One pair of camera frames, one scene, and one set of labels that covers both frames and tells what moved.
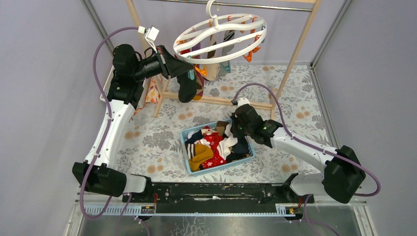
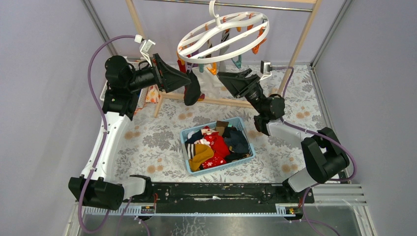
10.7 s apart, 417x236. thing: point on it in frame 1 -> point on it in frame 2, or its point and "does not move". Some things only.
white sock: x=223 y=147 -> x=210 y=85
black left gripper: x=164 y=61 -> x=159 y=73
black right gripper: x=233 y=128 -> x=237 y=84
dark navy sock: x=241 y=146 does not move
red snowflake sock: x=212 y=141 does not move
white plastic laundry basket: x=146 y=85 does not move
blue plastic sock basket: x=183 y=140 does not move
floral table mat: x=150 y=145 does not move
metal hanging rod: x=232 y=5 does not move
